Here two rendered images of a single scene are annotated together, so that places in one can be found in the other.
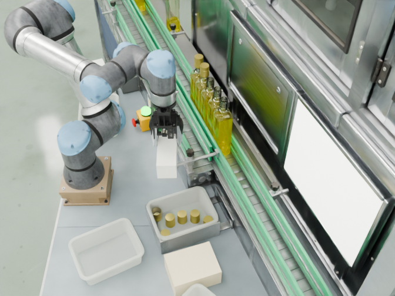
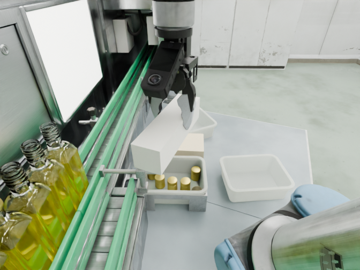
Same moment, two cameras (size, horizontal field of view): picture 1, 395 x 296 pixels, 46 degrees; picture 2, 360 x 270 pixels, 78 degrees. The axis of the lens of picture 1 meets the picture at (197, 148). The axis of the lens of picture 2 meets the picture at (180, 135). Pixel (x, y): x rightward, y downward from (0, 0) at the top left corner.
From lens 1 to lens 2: 1.69 m
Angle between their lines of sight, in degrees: 95
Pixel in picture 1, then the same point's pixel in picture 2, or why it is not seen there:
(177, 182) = (152, 242)
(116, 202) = not seen: hidden behind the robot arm
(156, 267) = (210, 166)
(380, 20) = not seen: outside the picture
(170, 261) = (200, 146)
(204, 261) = not seen: hidden behind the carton
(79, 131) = (316, 201)
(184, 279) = (194, 135)
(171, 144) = (170, 109)
